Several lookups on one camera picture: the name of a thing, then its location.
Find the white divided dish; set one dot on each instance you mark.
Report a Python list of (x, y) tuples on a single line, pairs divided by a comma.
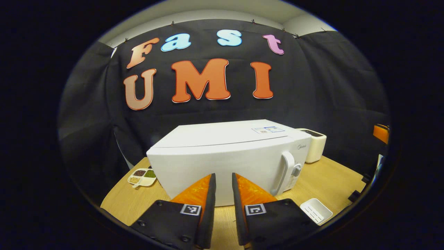
[(147, 182)]

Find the green beans pile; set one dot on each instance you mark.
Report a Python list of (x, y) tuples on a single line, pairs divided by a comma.
[(150, 173)]

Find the white rectangular plastic tray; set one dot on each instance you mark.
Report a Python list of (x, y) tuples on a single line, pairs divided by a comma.
[(316, 211)]

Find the black table clamp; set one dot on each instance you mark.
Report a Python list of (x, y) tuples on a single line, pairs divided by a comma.
[(353, 196), (366, 178)]

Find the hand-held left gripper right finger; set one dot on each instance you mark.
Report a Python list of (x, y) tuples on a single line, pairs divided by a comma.
[(237, 215)]

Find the yellow beans pile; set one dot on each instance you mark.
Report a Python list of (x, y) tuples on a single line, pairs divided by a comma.
[(134, 180)]

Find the white microwave oven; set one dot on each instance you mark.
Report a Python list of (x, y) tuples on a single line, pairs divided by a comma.
[(222, 156)]

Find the dark red beans pile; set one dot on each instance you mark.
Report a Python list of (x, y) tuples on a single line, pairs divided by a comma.
[(139, 172)]

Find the cream toaster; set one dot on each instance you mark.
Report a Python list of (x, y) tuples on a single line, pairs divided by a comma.
[(317, 146)]

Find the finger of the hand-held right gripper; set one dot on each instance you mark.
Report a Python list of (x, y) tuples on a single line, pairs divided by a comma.
[(381, 133)]

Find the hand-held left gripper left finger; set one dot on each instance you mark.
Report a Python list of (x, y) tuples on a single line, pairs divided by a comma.
[(210, 215)]

